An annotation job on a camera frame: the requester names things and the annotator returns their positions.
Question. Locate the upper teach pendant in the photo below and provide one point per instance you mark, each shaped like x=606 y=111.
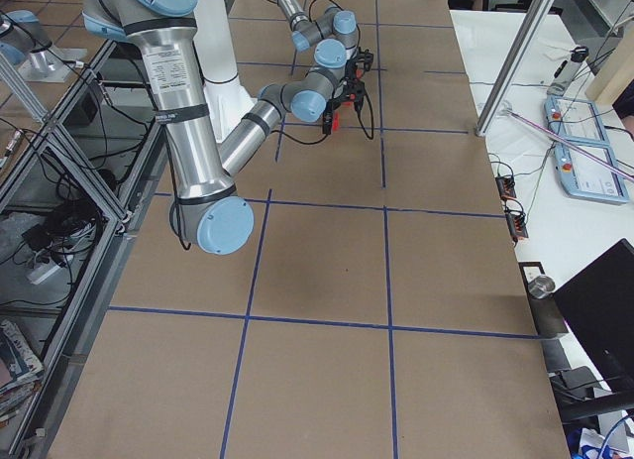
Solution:
x=575 y=119

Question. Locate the teach pendant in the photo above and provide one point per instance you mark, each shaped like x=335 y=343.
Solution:
x=584 y=178
x=575 y=119

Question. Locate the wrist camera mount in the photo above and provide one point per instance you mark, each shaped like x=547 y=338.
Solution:
x=359 y=64

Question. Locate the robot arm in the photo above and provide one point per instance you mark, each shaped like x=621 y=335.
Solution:
x=207 y=212
x=312 y=18

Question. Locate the metal cup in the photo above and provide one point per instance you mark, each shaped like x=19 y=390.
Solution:
x=541 y=287

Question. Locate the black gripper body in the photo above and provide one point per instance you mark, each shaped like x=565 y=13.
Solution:
x=359 y=75

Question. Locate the aluminium frame post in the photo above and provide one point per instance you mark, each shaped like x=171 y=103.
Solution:
x=530 y=26

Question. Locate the lower teach pendant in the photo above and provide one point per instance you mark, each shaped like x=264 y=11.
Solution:
x=584 y=178

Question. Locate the black laptop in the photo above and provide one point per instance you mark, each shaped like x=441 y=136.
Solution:
x=597 y=304

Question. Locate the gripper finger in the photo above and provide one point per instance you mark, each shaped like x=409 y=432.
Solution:
x=328 y=122

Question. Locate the stack of patterned cloths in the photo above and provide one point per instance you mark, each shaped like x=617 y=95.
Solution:
x=21 y=370

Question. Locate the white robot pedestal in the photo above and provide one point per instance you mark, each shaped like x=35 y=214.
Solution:
x=228 y=100

